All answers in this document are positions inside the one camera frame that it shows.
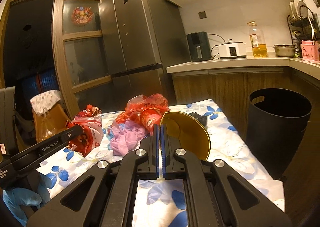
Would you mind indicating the floral blue white tablecloth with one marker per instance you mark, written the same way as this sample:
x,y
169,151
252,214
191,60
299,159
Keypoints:
x,y
160,202

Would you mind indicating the red white bag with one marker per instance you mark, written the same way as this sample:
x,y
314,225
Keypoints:
x,y
92,134

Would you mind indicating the red gold paper cup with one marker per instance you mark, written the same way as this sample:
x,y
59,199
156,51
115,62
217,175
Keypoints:
x,y
191,134

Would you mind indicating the wooden lower cabinet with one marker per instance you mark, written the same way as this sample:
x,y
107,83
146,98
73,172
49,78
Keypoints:
x,y
230,88

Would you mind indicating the black dish rack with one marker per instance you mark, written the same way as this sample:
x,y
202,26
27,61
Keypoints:
x,y
303,24

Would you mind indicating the wooden glass door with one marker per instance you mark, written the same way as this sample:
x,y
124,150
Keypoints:
x,y
79,54

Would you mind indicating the purple plastic bag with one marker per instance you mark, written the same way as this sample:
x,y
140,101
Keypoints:
x,y
125,137

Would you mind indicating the red printed paper cup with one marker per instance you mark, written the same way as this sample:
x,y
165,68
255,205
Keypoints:
x,y
150,117

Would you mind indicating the cooking oil bottle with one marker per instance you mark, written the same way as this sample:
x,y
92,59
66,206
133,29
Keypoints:
x,y
257,39

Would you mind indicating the black trash bin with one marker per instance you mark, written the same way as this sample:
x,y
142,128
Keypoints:
x,y
277,121

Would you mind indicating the polka dot cloth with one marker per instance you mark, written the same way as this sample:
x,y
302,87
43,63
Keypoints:
x,y
43,102

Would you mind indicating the small black bag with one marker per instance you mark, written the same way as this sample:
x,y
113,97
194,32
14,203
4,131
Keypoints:
x,y
201,118

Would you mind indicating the pink utensil holder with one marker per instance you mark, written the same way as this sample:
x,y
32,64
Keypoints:
x,y
310,51

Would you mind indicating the red printed plastic bag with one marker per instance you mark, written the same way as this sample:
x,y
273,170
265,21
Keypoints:
x,y
140,103

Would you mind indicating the visible finger of the left gripper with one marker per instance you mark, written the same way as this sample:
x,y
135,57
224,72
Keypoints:
x,y
67,135

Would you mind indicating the dark grey refrigerator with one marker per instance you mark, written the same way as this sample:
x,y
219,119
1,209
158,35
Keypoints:
x,y
141,39

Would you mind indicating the orange chair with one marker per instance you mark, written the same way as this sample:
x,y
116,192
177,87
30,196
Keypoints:
x,y
50,122

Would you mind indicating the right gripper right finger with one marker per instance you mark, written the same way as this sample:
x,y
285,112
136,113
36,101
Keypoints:
x,y
215,194

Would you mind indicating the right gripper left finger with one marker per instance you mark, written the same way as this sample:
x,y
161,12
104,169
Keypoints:
x,y
105,194

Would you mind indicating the white rice cooker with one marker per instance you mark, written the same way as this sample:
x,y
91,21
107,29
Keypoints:
x,y
232,50

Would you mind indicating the blue gloved left hand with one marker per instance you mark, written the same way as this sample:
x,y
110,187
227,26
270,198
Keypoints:
x,y
17,197

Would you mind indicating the black air fryer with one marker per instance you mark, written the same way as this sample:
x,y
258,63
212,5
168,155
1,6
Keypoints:
x,y
199,46

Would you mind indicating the steel bowl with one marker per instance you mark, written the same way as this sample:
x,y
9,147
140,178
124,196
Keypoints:
x,y
285,50

